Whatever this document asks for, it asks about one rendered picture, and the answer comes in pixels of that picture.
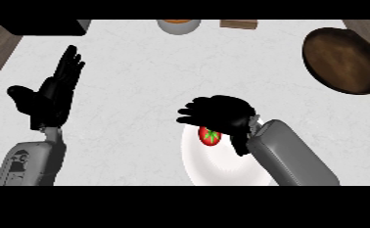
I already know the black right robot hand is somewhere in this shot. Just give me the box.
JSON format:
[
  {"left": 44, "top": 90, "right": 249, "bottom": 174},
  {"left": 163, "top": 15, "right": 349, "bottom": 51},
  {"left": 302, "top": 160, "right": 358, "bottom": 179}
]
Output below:
[{"left": 175, "top": 95, "right": 259, "bottom": 158}]

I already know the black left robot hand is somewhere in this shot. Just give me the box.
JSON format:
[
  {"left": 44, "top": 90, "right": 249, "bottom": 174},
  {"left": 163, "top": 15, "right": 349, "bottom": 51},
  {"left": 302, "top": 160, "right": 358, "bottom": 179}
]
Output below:
[{"left": 5, "top": 44, "right": 87, "bottom": 132}]

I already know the red tomato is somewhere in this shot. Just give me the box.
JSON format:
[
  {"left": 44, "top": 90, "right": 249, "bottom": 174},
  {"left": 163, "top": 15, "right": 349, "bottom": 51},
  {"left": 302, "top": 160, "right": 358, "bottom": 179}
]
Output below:
[{"left": 197, "top": 126, "right": 222, "bottom": 147}]

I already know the white plate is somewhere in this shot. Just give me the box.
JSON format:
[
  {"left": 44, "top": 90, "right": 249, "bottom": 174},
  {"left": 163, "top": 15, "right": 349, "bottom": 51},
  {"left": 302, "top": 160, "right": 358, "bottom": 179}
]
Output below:
[{"left": 181, "top": 117, "right": 280, "bottom": 187}]

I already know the brown round pan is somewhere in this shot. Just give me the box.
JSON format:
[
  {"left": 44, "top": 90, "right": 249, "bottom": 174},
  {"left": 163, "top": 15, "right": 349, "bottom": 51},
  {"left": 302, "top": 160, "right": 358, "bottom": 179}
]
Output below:
[{"left": 300, "top": 26, "right": 370, "bottom": 96}]

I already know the black appliance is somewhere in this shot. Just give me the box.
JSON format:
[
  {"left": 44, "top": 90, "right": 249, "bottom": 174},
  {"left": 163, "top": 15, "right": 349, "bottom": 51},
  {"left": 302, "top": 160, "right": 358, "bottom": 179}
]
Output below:
[{"left": 0, "top": 20, "right": 92, "bottom": 37}]

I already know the brown wooden block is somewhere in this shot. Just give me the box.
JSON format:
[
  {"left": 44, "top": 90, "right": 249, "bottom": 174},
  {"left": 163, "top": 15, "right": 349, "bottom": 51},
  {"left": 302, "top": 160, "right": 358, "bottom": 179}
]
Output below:
[{"left": 218, "top": 20, "right": 259, "bottom": 30}]

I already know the grey cup with orange content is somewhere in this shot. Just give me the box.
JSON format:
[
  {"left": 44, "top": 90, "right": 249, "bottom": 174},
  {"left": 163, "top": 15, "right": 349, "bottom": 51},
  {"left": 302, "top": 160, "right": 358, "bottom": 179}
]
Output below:
[{"left": 156, "top": 20, "right": 202, "bottom": 36}]

